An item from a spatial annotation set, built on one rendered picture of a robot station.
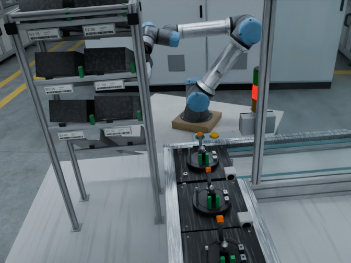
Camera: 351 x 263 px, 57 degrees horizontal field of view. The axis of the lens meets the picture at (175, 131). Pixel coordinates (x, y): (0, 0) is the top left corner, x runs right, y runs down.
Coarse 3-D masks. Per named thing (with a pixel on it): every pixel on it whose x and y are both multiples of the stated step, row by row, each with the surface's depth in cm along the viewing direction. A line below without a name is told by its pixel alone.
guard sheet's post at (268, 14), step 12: (264, 0) 92; (264, 12) 93; (264, 24) 94; (264, 36) 96; (264, 48) 98; (264, 60) 100; (264, 72) 102; (264, 84) 105; (264, 96) 106; (264, 108) 108; (264, 120) 111; (264, 132) 113; (252, 168) 123; (252, 180) 125
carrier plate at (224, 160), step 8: (176, 152) 146; (184, 152) 145; (216, 152) 144; (224, 152) 143; (176, 160) 140; (184, 160) 140; (224, 160) 138; (176, 168) 136; (184, 168) 135; (216, 168) 134; (176, 176) 131; (184, 176) 130; (192, 176) 130; (200, 176) 130; (216, 176) 129; (224, 176) 129
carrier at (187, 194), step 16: (192, 192) 122; (208, 192) 113; (224, 192) 116; (240, 192) 120; (192, 208) 115; (208, 208) 111; (224, 208) 111; (240, 208) 113; (192, 224) 108; (208, 224) 108; (224, 224) 107; (240, 224) 106
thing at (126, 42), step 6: (90, 42) 420; (96, 42) 419; (102, 42) 418; (108, 42) 418; (114, 42) 417; (120, 42) 416; (126, 42) 415; (132, 42) 414; (132, 48) 418; (126, 84) 445; (132, 84) 444; (102, 90) 458; (108, 90) 457; (114, 90) 456; (120, 90) 455; (126, 90) 454; (132, 90) 453; (138, 90) 452
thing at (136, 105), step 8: (96, 96) 106; (104, 96) 106; (112, 96) 105; (120, 96) 105; (128, 96) 105; (136, 96) 110; (96, 104) 106; (104, 104) 106; (112, 104) 106; (120, 104) 105; (128, 104) 105; (136, 104) 110; (96, 112) 107; (104, 112) 106; (112, 112) 106; (120, 112) 106; (128, 112) 105; (136, 112) 110
